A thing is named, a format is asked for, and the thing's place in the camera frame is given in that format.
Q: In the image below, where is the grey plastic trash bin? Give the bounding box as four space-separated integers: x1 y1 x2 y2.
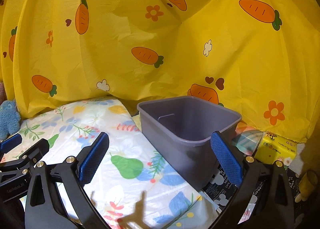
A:
137 96 242 191

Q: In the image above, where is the blue plush monster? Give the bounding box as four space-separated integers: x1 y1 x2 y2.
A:
0 100 21 141

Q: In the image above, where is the black mouse print bag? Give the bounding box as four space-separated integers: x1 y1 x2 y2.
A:
203 166 300 223

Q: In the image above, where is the purple teddy bear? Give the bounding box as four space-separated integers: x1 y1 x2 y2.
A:
0 82 7 105

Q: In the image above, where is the yellow tissue pack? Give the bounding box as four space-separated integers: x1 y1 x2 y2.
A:
254 132 297 167

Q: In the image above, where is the pastel plaid cloth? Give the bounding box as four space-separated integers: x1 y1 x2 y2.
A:
232 121 264 156

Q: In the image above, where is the yellow carrot print curtain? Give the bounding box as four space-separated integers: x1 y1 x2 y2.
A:
1 0 319 142

